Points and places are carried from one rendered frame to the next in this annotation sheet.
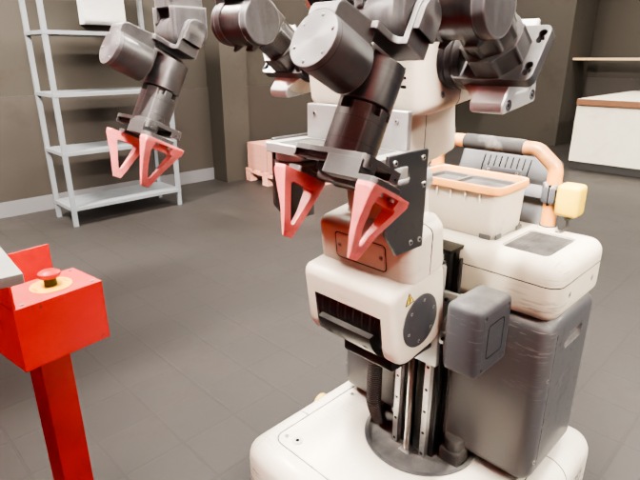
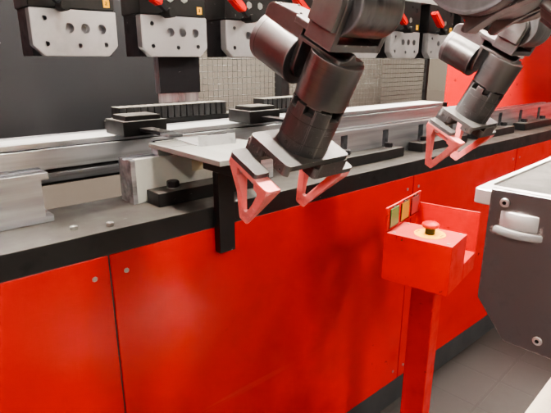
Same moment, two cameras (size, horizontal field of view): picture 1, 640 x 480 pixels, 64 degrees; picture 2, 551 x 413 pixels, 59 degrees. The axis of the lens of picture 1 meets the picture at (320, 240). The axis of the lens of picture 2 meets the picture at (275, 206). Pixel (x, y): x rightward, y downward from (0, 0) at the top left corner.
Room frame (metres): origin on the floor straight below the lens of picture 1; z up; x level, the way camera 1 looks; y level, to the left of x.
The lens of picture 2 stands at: (0.51, -0.56, 1.17)
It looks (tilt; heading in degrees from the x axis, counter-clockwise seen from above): 17 degrees down; 90
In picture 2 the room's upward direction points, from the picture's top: straight up
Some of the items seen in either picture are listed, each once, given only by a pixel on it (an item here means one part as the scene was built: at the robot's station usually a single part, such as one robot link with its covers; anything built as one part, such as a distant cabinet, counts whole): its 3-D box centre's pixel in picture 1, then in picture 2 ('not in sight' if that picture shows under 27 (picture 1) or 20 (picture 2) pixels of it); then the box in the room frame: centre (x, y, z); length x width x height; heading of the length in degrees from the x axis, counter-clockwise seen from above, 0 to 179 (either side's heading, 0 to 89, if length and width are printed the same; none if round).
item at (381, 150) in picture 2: not in sight; (367, 156); (0.79, 0.88, 0.89); 0.30 x 0.05 x 0.03; 41
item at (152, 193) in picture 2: not in sight; (212, 186); (0.37, 0.51, 0.89); 0.30 x 0.05 x 0.03; 41
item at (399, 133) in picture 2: not in sight; (462, 125); (1.25, 1.36, 0.92); 1.68 x 0.06 x 0.10; 41
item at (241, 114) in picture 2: not in sight; (269, 115); (0.49, 0.92, 1.01); 0.26 x 0.12 x 0.05; 131
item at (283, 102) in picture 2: not in sight; (302, 101); (0.61, 1.34, 1.02); 0.44 x 0.06 x 0.04; 41
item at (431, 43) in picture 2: not in sight; (430, 33); (1.03, 1.17, 1.26); 0.15 x 0.09 x 0.17; 41
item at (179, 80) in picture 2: not in sight; (178, 79); (0.30, 0.53, 1.13); 0.10 x 0.02 x 0.10; 41
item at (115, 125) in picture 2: not in sight; (149, 125); (0.19, 0.66, 1.01); 0.26 x 0.12 x 0.05; 131
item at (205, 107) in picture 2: not in sight; (172, 110); (0.19, 0.97, 1.02); 0.37 x 0.06 x 0.04; 41
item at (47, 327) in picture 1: (36, 294); (431, 239); (0.89, 0.54, 0.75); 0.20 x 0.16 x 0.18; 52
